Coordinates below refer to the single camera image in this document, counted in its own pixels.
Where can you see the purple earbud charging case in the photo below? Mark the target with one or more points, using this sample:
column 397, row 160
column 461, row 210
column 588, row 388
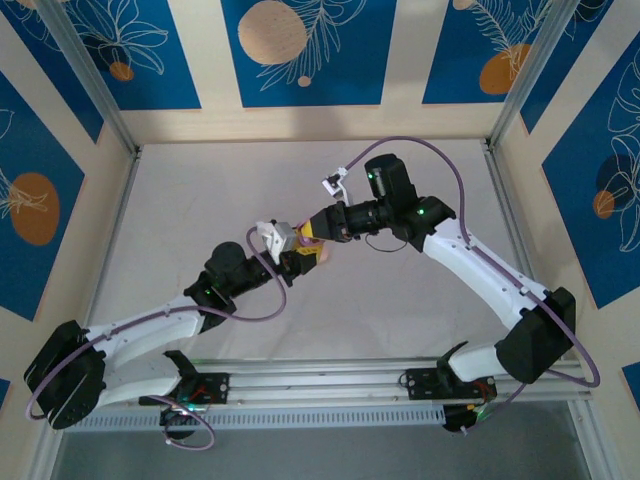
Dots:
column 310, row 242

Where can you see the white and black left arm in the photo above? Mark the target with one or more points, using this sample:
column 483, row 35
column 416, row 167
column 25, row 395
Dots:
column 145, row 326

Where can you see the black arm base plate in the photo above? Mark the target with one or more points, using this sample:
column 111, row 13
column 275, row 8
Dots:
column 212, row 390
column 425, row 385

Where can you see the aluminium table side rail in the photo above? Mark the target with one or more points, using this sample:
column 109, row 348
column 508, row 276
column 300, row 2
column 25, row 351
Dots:
column 513, row 225
column 112, row 225

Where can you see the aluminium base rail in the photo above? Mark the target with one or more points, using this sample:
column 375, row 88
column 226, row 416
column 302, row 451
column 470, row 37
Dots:
column 320, row 385

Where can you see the aluminium frame post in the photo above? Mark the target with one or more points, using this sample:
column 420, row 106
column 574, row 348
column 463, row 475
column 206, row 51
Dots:
column 530, row 75
column 90, row 75

